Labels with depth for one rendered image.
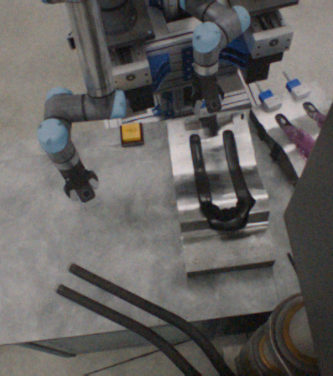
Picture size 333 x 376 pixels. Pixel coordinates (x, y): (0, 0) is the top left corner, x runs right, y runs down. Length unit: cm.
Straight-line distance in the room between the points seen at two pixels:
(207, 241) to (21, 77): 198
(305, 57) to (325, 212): 266
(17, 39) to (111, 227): 203
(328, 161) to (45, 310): 124
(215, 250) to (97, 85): 57
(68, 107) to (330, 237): 102
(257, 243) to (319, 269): 106
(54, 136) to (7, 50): 207
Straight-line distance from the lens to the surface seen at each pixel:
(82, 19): 106
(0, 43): 323
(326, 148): 21
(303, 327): 49
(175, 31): 163
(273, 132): 148
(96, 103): 116
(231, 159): 140
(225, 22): 132
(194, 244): 130
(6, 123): 279
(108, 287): 129
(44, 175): 155
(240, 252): 130
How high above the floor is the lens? 210
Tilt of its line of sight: 65 degrees down
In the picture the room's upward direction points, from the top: 10 degrees counter-clockwise
